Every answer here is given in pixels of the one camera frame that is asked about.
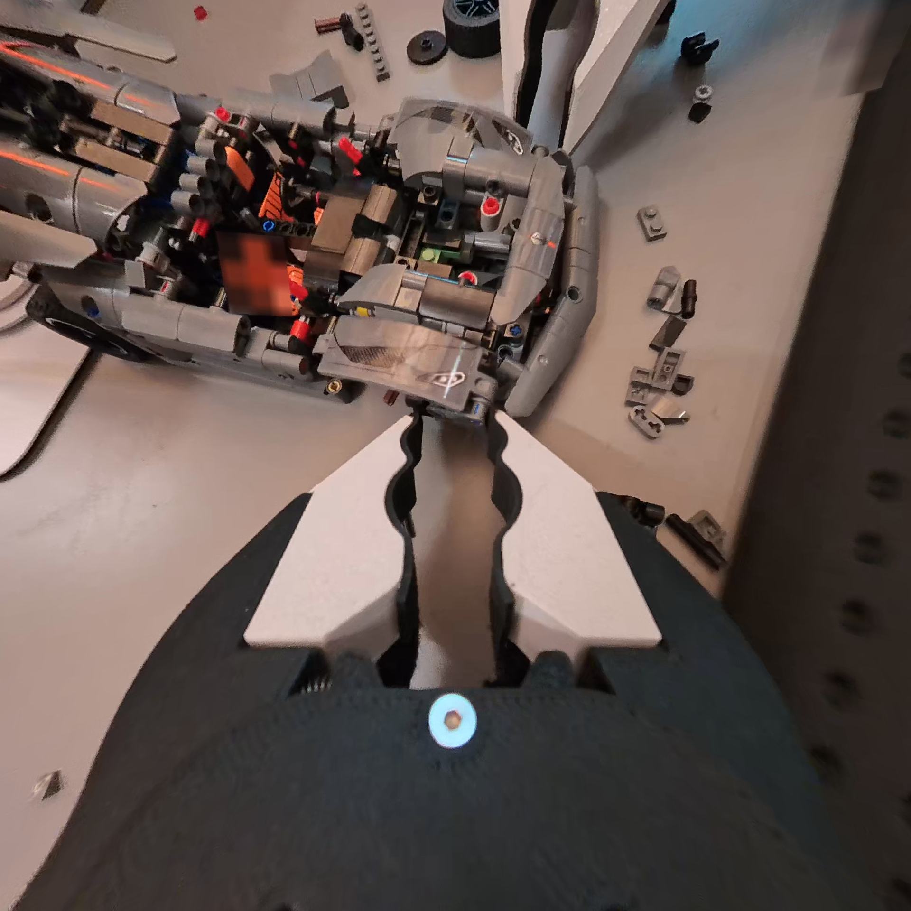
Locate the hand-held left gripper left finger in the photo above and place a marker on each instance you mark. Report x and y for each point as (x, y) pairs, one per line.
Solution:
(331, 562)

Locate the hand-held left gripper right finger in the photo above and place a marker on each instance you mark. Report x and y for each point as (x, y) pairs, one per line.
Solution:
(573, 562)

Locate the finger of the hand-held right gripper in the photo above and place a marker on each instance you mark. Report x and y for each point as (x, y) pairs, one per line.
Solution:
(619, 50)
(512, 57)

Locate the grey lego car model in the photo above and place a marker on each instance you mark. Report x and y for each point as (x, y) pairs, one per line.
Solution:
(576, 235)

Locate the black lego tire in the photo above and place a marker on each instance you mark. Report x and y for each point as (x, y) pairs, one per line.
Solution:
(473, 32)

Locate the black lego disc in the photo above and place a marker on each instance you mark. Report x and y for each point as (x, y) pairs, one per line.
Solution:
(427, 48)

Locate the black lego double connector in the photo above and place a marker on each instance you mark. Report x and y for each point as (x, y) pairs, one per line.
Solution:
(647, 511)

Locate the black lego bush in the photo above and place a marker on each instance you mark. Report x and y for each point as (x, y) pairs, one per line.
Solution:
(699, 112)

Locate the long grey lego plate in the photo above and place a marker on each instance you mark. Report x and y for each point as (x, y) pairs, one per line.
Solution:
(374, 43)

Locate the grey lego plate with holes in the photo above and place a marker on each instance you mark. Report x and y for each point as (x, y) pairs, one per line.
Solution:
(645, 421)

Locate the dark grey square lego plate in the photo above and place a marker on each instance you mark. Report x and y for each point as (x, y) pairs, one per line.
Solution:
(637, 396)
(642, 377)

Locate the small grey lego slope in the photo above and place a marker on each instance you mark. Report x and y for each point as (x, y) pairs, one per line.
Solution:
(670, 411)

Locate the grey lego sloped panel assembly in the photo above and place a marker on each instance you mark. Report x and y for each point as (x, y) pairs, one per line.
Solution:
(313, 82)

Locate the light grey lego tile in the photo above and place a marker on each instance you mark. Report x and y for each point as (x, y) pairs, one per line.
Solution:
(670, 366)

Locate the dark glossy lego tile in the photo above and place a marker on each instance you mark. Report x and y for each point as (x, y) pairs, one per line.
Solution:
(669, 333)

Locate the short black lego pin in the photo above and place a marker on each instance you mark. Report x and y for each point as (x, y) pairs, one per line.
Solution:
(689, 299)

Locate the black dimpled foam mat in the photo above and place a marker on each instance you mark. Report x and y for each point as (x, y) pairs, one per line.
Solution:
(818, 498)

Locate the small grey lego bracket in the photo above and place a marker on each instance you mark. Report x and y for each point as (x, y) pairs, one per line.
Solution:
(708, 525)

